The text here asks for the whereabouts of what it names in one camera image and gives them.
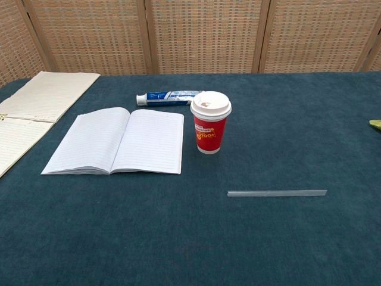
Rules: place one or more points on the red paper cup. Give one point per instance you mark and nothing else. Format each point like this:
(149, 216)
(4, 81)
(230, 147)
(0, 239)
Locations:
(209, 135)

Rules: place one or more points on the white plastic cup lid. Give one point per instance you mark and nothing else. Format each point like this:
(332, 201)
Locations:
(211, 102)

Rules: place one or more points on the white lined open notebook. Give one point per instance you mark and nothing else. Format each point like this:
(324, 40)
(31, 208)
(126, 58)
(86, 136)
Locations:
(143, 140)

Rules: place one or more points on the blue white toothpaste tube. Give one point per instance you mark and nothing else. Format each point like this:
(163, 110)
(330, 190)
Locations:
(166, 98)

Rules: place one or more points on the teal felt table mat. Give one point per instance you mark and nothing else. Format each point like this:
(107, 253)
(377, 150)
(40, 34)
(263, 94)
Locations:
(208, 232)

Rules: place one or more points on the woven folding screen panel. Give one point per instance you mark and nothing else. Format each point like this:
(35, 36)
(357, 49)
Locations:
(315, 35)
(15, 44)
(205, 35)
(375, 59)
(89, 35)

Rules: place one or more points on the cream lined open notepad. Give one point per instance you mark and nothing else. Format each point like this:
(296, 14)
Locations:
(47, 92)

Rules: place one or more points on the crumpled green wrapper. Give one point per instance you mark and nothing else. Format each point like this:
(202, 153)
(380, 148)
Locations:
(377, 124)

